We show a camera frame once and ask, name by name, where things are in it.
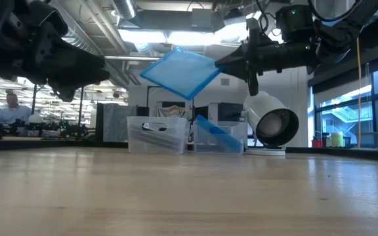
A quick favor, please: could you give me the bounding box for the ceiling light tube rail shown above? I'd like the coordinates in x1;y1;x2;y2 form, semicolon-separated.
104;54;161;62

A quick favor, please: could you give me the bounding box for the silver ventilation duct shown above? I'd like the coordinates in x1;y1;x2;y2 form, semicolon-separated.
112;0;138;20

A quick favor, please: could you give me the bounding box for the person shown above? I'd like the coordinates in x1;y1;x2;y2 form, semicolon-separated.
0;93;32;125

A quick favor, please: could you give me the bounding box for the yellow-green container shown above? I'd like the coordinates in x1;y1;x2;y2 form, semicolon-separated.
330;132;344;148

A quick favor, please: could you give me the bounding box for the black table frame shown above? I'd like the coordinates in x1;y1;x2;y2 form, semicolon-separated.
0;136;378;161

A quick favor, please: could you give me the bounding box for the clear plastic bin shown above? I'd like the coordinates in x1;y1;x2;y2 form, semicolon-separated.
126;116;190;155
192;115;245;155

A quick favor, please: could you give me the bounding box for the black rectangular stand frame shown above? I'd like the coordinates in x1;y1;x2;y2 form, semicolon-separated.
146;85;196;121

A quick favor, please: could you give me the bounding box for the black distant station frame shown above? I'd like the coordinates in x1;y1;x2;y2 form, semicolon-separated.
31;83;85;132

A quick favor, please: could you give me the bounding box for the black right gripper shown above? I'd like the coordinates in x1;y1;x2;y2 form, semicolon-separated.
215;18;318;96

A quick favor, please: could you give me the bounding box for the beige crumpled cloth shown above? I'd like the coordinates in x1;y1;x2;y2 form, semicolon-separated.
156;104;193;119

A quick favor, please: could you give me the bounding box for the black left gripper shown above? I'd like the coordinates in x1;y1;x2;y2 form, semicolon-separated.
0;12;110;102

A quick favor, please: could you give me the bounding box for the grey fabric partition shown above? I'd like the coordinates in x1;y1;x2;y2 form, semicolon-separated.
102;103;130;142

